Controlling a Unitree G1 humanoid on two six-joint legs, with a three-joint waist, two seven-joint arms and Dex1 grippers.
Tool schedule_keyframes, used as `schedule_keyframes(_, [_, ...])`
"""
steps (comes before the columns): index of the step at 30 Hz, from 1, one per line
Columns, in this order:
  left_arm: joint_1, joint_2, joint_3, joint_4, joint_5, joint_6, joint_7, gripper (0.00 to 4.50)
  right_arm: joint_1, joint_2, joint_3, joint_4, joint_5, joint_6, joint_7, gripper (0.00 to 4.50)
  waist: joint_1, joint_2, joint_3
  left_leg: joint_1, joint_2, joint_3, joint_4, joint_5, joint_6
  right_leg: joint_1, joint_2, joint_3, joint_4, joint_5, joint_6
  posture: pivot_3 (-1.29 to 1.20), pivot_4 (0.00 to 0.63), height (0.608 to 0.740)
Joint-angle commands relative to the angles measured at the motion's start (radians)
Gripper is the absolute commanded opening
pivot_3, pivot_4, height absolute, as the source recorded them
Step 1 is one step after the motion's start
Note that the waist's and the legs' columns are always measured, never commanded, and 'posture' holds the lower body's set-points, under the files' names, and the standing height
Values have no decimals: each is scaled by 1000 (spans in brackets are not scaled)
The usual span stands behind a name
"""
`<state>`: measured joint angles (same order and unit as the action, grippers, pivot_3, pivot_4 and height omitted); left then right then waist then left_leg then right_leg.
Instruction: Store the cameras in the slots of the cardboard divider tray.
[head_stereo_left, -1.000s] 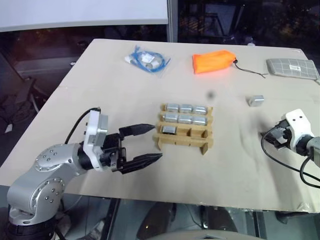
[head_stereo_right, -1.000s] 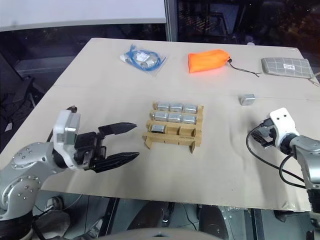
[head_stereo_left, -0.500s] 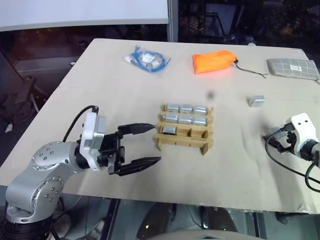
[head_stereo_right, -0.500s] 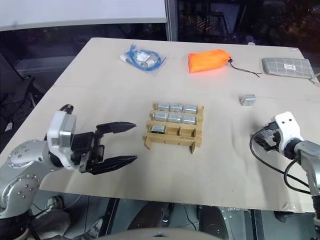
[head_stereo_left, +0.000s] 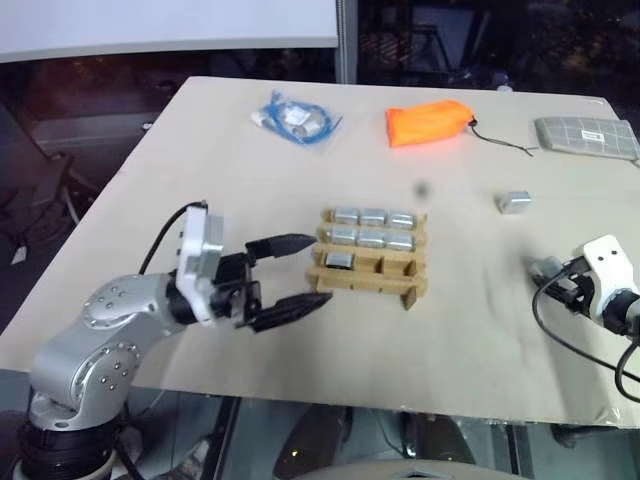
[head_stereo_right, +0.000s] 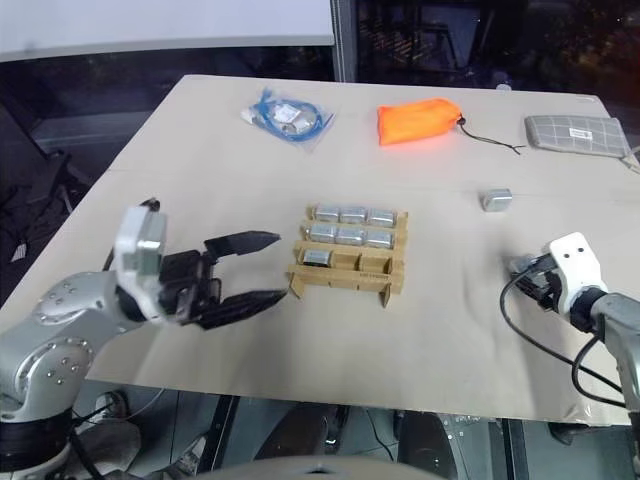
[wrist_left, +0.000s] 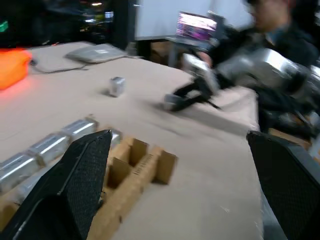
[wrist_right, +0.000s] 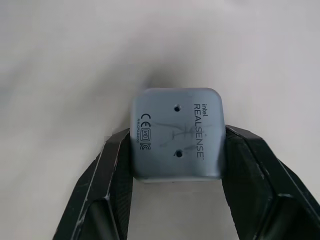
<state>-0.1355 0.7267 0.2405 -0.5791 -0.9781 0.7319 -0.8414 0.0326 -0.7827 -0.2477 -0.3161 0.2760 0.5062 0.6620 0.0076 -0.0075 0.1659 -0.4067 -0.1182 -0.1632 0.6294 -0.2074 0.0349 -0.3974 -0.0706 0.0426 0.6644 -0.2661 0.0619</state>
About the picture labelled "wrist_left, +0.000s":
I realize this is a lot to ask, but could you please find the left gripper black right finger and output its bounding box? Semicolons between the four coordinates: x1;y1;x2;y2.
246;130;320;240

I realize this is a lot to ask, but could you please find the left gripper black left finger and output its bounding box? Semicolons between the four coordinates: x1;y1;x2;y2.
0;129;113;240

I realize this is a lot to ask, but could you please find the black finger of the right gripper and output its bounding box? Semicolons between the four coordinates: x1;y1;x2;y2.
172;83;202;99
170;96;210;113

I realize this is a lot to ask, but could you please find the cardboard divider tray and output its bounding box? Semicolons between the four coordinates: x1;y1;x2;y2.
0;113;180;240

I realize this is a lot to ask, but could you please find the grey metal desk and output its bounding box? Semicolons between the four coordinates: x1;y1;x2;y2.
164;36;219;69

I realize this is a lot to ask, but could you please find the open laptop with bright screen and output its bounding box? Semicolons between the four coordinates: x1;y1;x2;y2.
174;10;219;44

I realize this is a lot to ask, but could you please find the single silver cell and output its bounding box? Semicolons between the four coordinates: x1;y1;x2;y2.
108;76;126;98

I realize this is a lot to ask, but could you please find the dark robot body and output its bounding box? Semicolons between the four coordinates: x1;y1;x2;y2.
256;63;320;141

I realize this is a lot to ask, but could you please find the flat grey device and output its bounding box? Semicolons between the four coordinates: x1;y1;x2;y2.
64;43;129;64

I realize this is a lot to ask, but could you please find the person in dark jacket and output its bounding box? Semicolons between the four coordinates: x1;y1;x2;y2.
208;0;320;73

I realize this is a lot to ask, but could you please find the orange object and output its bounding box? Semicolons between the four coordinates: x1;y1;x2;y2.
0;48;34;91

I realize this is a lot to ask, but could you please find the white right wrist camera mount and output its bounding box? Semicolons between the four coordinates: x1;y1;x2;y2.
183;52;221;94

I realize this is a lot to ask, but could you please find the thin dark cable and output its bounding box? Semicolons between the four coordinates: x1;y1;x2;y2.
30;57;90;75

